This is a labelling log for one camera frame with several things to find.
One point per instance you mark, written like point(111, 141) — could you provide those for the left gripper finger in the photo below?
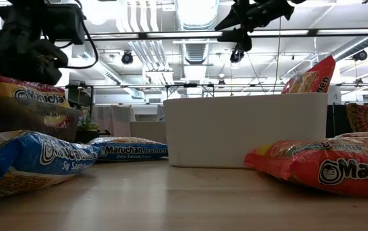
point(27, 61)

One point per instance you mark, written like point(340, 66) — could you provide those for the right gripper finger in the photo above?
point(237, 17)
point(240, 36)

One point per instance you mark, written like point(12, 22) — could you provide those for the red Maruchan ramen pack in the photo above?
point(36, 94)
point(363, 134)

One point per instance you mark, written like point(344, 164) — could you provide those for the orange Maruchan ramen pack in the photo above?
point(315, 167)
point(312, 78)

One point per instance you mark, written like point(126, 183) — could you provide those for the black ceiling spot lamp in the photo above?
point(360, 55)
point(127, 58)
point(237, 56)

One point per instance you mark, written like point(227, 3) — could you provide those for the potted succulent plant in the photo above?
point(88, 125)

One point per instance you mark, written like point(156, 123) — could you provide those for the white plastic bin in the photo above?
point(235, 128)

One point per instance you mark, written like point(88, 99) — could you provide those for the black framed background table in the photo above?
point(123, 86)

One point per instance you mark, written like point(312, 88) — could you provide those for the white draped cloth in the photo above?
point(113, 120)

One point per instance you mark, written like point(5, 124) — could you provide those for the translucent grey plastic bin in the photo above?
point(147, 131)

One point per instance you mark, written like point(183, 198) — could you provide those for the patterned orange tapestry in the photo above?
point(360, 117)

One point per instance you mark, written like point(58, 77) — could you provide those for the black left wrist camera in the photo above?
point(65, 24)

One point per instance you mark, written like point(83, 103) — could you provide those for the silver ribbed ceiling duct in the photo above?
point(197, 51)

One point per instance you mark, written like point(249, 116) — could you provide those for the black aluminium rig frame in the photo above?
point(184, 34)

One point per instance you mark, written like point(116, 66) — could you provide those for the grey round ceiling duct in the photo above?
point(357, 45)

